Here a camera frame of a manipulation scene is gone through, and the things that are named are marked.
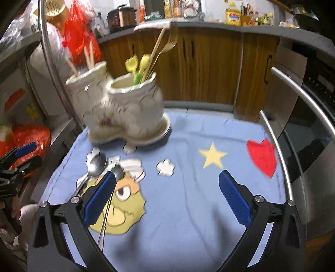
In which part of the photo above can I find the white cloth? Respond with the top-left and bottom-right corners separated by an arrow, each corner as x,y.
133,21 -> 176,32

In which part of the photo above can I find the curved metal rail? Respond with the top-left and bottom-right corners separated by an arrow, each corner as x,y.
38,0 -> 85,131
259,110 -> 295,203

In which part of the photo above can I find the beige plastic colander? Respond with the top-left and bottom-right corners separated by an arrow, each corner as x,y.
33,0 -> 70,29

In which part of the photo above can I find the white appliance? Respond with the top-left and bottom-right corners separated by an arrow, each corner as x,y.
0,63 -> 50,136

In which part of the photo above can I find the electric pressure cooker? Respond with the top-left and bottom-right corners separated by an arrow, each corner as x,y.
107,4 -> 138,33

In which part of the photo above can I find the large white plastic bag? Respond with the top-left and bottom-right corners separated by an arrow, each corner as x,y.
27,22 -> 76,115

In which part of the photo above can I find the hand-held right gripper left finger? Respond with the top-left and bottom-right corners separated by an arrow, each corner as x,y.
31,171 -> 118,272

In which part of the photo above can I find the white floral ceramic utensil holder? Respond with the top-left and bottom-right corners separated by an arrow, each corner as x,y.
65,61 -> 165,139

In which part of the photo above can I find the gold fork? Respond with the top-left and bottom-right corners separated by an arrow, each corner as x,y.
147,33 -> 178,79

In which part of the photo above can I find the small white bag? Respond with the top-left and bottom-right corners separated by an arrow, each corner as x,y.
182,0 -> 203,17

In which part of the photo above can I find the built-in oven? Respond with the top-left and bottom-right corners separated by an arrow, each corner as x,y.
271,44 -> 335,236

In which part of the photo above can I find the wooden knife block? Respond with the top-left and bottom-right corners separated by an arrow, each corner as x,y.
239,3 -> 253,27

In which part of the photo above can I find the grey kitchen countertop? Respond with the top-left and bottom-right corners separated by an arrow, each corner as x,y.
97,21 -> 335,53

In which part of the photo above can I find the red plastic bag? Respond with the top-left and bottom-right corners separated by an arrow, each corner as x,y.
0,124 -> 51,178
63,0 -> 102,71

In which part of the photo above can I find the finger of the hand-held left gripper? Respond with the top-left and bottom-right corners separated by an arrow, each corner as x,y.
14,156 -> 43,179
0,142 -> 37,165

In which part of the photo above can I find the white ceramic saucer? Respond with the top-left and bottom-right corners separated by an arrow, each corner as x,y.
88,112 -> 171,145

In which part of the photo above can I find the large steel spoon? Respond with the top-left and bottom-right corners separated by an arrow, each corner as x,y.
71,154 -> 107,200

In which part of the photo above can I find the green handled yellow spoon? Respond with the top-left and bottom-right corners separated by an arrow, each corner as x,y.
133,54 -> 151,85

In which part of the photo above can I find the small steel spoon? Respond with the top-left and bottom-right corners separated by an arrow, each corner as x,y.
97,163 -> 125,249

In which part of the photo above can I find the yellow plastic spoon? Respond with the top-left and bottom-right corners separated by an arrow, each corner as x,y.
125,55 -> 139,76

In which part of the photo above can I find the black wok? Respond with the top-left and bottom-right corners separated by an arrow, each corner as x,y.
272,0 -> 323,29

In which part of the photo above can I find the wooden kitchen cabinet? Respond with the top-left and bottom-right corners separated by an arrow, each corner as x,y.
98,26 -> 280,123

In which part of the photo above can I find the blue cartoon printed cloth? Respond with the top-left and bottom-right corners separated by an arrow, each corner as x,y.
42,108 -> 291,272

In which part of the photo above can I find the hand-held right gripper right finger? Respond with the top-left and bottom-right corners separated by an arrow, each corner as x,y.
218,169 -> 307,272

